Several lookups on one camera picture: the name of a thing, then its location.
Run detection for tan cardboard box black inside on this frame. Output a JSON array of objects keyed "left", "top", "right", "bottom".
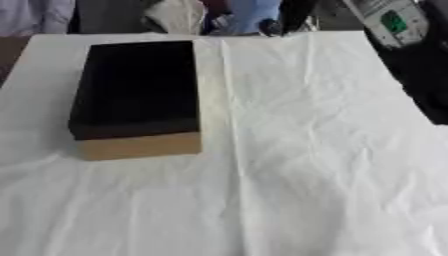
[{"left": 66, "top": 40, "right": 205, "bottom": 162}]

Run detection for person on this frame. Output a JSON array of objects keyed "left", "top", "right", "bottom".
[
  {"left": 0, "top": 0, "right": 79, "bottom": 37},
  {"left": 199, "top": 0, "right": 284, "bottom": 36}
]

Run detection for white bag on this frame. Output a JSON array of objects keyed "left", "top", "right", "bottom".
[{"left": 140, "top": 0, "right": 207, "bottom": 35}]

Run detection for black tripod leg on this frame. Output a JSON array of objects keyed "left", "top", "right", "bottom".
[{"left": 278, "top": 0, "right": 322, "bottom": 36}]

